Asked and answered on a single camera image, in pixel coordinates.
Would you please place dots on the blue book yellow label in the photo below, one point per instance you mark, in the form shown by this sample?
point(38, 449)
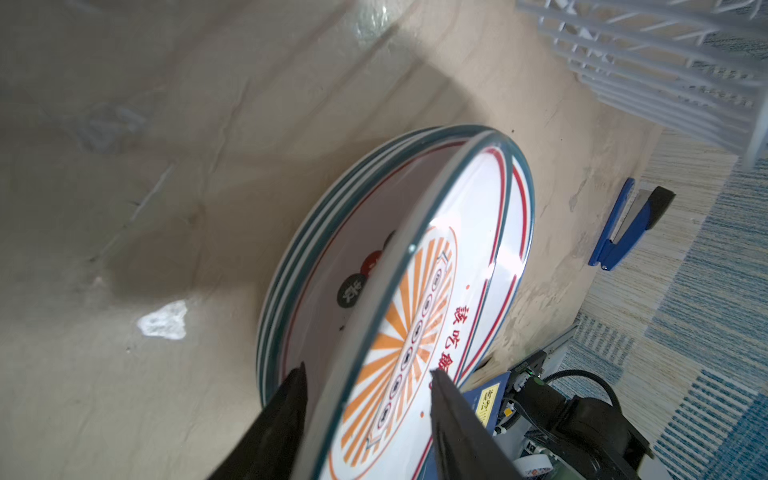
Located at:
point(486, 401)

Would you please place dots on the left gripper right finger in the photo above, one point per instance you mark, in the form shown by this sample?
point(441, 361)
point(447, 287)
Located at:
point(463, 447)

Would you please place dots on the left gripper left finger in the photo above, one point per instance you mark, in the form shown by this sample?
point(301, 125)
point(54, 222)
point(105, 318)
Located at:
point(269, 447)

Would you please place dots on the white wire dish rack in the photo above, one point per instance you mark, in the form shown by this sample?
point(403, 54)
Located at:
point(696, 67)

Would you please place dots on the white round plate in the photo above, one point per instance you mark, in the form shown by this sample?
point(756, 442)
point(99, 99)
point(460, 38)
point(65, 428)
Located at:
point(417, 316)
point(303, 253)
point(381, 203)

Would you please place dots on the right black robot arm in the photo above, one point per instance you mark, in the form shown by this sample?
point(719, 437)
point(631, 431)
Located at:
point(590, 435)

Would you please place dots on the blue flat box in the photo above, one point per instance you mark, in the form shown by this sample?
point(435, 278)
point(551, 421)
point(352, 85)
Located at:
point(626, 225)

